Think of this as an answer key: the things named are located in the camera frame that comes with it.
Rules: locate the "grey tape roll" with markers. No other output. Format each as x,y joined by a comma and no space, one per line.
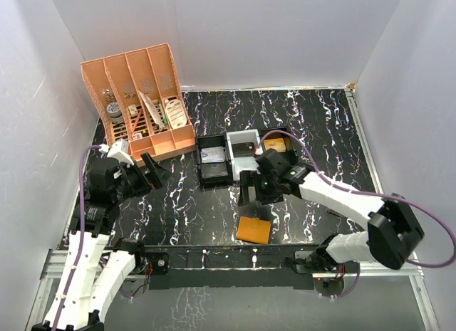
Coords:
114,113

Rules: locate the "right black card bin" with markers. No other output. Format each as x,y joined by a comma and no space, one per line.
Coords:
290,155

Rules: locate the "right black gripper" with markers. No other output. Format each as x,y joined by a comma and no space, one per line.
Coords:
249,179

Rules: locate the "white paper leaflet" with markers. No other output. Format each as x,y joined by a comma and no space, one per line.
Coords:
154,113

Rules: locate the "silver credit card stack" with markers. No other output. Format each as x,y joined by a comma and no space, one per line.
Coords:
212,155

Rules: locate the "orange leather card holder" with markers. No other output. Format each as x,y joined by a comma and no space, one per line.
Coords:
253,230

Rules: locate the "white middle card bin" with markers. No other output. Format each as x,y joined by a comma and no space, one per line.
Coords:
240,164

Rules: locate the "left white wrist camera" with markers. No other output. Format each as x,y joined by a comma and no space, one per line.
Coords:
118,151

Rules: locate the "black credit card stack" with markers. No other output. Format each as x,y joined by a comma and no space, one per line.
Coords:
243,149

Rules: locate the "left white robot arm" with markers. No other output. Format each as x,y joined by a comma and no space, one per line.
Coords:
87,287

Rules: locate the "aluminium table frame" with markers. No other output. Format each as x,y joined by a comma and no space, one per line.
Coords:
320,122

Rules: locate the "left black card bin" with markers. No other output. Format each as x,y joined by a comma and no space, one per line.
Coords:
212,174

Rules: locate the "orange pencil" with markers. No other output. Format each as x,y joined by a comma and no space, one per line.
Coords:
137,118

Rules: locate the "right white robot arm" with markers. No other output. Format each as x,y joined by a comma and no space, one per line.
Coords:
390,230

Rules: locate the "peach desk file organizer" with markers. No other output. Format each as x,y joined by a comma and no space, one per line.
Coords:
120,78

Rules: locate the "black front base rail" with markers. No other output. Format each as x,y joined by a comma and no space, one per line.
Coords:
166,267

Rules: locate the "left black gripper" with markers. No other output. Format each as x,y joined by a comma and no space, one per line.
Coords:
158,174

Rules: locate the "white labelled package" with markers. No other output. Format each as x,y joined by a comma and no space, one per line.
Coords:
176,113

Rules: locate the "black card bin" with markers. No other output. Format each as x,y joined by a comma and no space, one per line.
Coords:
212,174
290,155

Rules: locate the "gold credit card stack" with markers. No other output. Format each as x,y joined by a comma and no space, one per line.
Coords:
277,144

